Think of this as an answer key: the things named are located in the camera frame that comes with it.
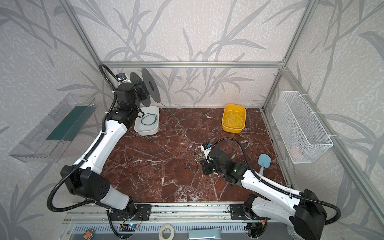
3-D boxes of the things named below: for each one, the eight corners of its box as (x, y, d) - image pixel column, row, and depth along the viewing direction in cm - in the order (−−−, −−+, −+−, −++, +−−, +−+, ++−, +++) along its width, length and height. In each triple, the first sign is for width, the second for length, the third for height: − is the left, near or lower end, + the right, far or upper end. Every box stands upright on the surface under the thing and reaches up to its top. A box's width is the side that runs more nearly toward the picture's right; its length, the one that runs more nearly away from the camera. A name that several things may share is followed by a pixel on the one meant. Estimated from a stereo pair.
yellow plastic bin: (222, 133, 106) (223, 128, 102) (220, 109, 122) (220, 104, 118) (248, 133, 106) (250, 128, 102) (242, 109, 122) (244, 104, 118)
